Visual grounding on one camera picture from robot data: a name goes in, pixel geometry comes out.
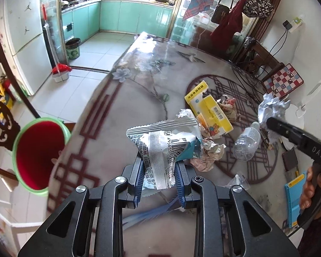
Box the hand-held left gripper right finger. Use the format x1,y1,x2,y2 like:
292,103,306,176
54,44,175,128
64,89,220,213
176,161,300,257

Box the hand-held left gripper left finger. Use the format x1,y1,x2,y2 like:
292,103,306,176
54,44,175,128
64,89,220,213
17,155,147,257

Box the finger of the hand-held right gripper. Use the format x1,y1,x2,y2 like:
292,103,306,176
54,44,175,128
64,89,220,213
266,117,311,146

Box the foil ball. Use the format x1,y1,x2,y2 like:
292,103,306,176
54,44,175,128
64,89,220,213
257,94,291,141

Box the silver snack wrapper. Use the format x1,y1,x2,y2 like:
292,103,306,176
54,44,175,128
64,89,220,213
126,118,204,190

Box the yellow carton with barcode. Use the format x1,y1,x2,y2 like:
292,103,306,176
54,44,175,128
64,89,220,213
200,95,234,140

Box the red bucket with green rim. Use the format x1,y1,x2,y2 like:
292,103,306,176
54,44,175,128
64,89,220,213
12,117,71,196

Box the person's right hand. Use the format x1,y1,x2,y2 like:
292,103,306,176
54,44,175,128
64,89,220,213
300,167,321,209

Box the white round-base stand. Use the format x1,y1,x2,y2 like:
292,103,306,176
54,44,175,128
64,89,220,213
282,78,321,143

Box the dark brown notebook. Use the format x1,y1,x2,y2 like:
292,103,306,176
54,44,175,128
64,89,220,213
282,148,300,171

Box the crumpled pink paper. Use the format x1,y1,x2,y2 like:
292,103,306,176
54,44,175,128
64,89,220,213
190,154,218,172

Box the clear plastic bottle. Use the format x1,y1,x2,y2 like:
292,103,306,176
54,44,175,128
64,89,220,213
233,122,262,162

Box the checkered seat cushion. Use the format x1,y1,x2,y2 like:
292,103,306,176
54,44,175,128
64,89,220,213
263,63,305,99

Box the crumpled silver foil wrapper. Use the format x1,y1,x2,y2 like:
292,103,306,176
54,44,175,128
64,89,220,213
203,139,227,161

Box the blue book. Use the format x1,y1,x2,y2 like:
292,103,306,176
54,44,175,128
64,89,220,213
284,173,309,230

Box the clear plastic film wrapper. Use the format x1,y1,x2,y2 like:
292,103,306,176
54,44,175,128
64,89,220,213
225,174,250,191

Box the dark wooden chair with cushion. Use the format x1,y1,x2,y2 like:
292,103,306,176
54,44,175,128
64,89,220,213
230,36,285,82

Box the small silver candy wrapper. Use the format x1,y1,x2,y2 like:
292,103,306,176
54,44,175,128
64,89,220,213
176,109,197,120

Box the person's maroon clothing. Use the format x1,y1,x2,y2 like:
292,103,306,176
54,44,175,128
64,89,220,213
297,221,321,257

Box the yellow and white carton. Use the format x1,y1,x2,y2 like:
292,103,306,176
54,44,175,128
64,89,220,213
184,81,210,117

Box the red hanging garment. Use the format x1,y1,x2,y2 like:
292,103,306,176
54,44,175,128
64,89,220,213
211,0,253,45

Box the black letter-print bag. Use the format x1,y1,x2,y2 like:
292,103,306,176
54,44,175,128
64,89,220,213
243,0,275,19

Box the white plastic stool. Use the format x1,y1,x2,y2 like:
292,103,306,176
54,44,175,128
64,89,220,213
0,195,45,257

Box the brown handbag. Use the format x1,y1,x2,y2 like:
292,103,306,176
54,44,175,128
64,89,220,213
211,0,236,24

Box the green plastic basin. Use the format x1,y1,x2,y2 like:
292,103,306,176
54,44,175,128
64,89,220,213
15,82,30,103

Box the green bucket with black liner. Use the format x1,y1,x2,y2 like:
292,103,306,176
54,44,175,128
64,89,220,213
65,38,81,60

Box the yellow toy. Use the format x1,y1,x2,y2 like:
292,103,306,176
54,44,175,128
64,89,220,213
0,75,14,111

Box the turquoise kitchen cabinets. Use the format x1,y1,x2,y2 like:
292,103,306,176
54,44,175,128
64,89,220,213
60,0,175,41

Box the white refrigerator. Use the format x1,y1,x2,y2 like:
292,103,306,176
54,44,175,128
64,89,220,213
0,0,54,97

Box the white wall power strip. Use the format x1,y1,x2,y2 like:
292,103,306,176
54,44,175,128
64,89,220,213
282,16,303,33

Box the red-handled mop with white bucket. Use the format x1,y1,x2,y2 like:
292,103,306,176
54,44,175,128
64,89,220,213
41,4,71,82

